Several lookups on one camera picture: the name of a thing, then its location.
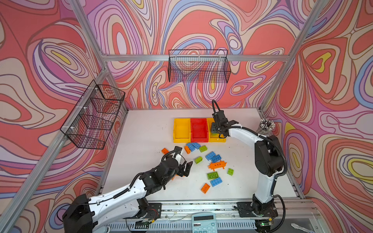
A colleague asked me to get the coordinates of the wire basket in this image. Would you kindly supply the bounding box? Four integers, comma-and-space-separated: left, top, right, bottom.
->
168, 49, 231, 83
60, 81, 125, 150

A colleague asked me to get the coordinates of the back wire basket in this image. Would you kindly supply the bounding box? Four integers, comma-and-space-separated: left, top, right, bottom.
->
168, 49, 231, 83

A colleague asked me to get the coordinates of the green square brick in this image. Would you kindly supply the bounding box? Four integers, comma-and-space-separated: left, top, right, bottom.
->
199, 145, 207, 153

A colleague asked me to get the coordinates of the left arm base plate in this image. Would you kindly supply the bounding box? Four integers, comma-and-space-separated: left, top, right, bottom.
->
136, 203, 162, 220

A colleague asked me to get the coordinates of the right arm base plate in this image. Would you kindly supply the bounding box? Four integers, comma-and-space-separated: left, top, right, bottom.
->
234, 202, 278, 218

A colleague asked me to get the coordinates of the teal calculator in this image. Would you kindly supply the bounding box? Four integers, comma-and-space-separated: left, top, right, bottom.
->
191, 212, 218, 233

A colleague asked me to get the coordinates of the blue brick front right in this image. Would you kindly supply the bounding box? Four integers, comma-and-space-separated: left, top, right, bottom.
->
210, 177, 222, 187

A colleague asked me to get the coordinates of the blue brick upside down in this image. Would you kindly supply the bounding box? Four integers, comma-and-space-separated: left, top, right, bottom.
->
211, 155, 221, 163

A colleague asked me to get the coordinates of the orange small brick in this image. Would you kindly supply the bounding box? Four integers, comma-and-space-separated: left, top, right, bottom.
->
184, 146, 191, 154

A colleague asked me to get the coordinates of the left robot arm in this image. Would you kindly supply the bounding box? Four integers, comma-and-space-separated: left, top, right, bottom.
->
62, 146, 193, 233

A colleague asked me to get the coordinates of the clear cup of pencils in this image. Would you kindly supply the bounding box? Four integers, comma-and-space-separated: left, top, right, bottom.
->
256, 118, 276, 136

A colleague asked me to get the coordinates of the green small brick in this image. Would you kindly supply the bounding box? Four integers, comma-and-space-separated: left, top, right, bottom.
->
227, 168, 234, 176

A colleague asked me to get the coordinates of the blue brick near bins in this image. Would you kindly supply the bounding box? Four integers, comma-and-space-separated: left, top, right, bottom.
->
192, 142, 201, 149

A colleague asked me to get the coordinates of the red bin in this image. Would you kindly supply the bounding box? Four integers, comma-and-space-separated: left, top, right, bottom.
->
190, 118, 209, 142

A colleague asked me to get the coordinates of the blue brick studs up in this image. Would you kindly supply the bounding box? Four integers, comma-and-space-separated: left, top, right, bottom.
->
206, 151, 216, 161

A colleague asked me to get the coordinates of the orange brick front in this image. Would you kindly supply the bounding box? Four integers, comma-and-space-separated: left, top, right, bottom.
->
201, 183, 210, 194

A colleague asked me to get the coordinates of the blue brick behind orange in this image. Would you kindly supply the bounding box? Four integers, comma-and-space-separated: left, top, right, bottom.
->
186, 143, 196, 152

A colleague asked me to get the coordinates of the left wire basket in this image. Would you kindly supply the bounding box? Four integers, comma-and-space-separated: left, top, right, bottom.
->
60, 81, 125, 150

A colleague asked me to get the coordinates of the green brick upside down front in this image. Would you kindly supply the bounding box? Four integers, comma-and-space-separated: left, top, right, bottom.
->
207, 171, 219, 180

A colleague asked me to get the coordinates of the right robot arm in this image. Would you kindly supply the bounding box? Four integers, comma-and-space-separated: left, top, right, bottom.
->
211, 100, 288, 216

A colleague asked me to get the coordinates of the right yellow bin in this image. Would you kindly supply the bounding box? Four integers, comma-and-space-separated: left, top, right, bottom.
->
207, 118, 226, 143

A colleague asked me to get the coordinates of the left yellow bin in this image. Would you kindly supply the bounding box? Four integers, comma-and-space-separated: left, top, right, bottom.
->
173, 118, 191, 143

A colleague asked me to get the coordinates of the yellow bin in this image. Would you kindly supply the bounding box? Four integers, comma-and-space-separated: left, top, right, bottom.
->
207, 118, 226, 143
173, 118, 191, 143

